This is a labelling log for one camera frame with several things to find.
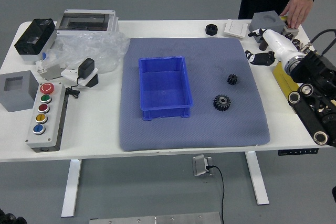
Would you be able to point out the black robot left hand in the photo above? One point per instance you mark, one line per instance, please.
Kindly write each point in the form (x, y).
(10, 218)

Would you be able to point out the person's left hand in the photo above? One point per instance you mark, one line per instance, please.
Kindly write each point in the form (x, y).
(299, 6)

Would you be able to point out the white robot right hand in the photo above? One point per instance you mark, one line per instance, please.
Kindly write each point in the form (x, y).
(278, 44)

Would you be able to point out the small black gear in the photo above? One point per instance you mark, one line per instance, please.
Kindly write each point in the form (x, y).
(232, 79)

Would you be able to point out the big black gear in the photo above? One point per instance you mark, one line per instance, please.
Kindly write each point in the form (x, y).
(220, 106)

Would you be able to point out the blue plastic box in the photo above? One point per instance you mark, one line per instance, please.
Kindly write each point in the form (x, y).
(162, 95)

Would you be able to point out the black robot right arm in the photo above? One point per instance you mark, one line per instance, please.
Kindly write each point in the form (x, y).
(315, 69)

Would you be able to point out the grey push-button control box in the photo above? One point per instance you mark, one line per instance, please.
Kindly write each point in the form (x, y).
(39, 140)

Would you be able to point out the grey windowed distribution box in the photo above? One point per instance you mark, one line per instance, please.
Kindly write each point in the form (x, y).
(86, 14)

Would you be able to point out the brown cylindrical capacitor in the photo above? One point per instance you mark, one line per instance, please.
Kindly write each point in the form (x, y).
(296, 42)
(288, 35)
(262, 46)

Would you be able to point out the grey cube with round recess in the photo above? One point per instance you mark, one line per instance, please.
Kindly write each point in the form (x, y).
(262, 23)

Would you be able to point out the yellow and white carton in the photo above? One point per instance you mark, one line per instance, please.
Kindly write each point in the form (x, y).
(282, 77)

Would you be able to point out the black round knob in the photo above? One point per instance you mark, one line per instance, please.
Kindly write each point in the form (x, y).
(211, 31)

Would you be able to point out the white table leg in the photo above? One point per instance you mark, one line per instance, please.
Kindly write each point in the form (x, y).
(258, 182)
(72, 187)

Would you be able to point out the black table control panel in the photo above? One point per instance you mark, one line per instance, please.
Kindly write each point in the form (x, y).
(298, 152)

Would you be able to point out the grey-blue mat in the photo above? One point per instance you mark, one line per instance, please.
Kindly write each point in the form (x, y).
(210, 134)

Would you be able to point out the grey cube with square hole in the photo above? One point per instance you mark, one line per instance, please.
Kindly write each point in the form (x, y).
(15, 100)

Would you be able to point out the silver floor socket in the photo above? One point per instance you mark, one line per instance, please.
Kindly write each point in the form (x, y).
(199, 165)

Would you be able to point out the silver metal plate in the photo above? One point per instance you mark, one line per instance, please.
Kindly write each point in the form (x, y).
(157, 220)

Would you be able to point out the white circuit breaker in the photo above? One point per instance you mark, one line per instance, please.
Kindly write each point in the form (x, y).
(51, 73)

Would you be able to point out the white power socket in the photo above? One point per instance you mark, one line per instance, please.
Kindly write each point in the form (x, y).
(68, 74)

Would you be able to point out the black power adapter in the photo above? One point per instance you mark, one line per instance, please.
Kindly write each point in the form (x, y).
(86, 68)

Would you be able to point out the clear plastic bag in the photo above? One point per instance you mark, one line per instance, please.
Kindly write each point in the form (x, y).
(92, 45)

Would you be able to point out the white red-button switch box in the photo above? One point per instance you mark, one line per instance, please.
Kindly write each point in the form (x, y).
(295, 31)

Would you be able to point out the white wall switch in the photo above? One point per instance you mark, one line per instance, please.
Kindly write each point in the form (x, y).
(236, 28)

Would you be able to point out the black lidded enclosure box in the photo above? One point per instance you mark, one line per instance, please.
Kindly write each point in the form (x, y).
(34, 35)

